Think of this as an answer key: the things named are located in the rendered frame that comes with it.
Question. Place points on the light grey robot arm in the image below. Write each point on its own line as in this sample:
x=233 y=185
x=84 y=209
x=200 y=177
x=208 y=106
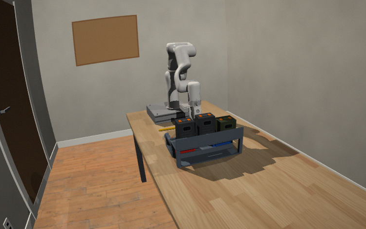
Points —
x=178 y=63

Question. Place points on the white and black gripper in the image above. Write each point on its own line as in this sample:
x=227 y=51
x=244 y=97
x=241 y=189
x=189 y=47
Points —
x=195 y=110

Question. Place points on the olive green tool case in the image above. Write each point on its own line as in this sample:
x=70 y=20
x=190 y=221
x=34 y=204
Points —
x=224 y=123

